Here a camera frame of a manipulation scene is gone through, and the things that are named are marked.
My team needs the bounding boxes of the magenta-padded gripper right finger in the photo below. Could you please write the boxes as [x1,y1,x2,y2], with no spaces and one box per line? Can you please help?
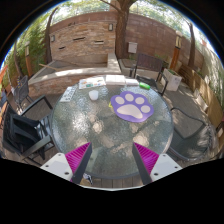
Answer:
[131,142,184,186]

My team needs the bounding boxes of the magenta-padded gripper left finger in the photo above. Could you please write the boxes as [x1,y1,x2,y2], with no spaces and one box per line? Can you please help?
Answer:
[39,142,94,185]

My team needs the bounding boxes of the purple paw-shaped mouse pad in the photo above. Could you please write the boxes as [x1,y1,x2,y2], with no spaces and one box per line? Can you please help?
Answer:
[110,91,155,124]

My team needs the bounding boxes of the black metal mesh chair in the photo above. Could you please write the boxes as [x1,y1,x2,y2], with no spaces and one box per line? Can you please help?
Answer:
[167,107,218,163]

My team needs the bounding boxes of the white licence plate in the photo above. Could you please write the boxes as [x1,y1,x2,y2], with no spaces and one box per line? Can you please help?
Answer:
[59,86,78,104]

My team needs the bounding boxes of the green pack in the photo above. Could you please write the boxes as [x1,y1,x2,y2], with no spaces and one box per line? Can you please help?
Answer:
[138,81,152,91]

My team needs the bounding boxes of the small white pack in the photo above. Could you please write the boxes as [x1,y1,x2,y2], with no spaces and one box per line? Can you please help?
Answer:
[124,78,140,87]

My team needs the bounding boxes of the raised stone bed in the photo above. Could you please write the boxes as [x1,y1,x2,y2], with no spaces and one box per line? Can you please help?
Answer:
[27,52,123,98]

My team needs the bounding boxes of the white planter box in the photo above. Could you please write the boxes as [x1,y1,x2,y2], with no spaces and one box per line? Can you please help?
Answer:
[161,68,184,92]

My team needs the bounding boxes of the white flat box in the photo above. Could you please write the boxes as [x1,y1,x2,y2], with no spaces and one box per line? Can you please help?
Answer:
[105,74,127,87]

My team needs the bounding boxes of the wooden stick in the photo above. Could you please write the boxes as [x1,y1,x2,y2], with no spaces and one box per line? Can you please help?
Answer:
[38,63,60,72]

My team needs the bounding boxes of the thin tree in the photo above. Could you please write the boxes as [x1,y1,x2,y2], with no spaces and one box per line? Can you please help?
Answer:
[186,20,198,69]
[44,6,60,65]

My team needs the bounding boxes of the large tree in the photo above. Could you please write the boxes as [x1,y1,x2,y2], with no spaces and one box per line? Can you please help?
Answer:
[111,0,133,60]

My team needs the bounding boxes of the wooden lamp post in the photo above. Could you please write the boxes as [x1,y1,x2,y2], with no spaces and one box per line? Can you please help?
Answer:
[169,30,184,72]
[24,41,34,78]

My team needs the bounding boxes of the grey wall mailbox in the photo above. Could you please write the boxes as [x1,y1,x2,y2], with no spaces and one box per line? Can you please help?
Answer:
[127,41,139,55]

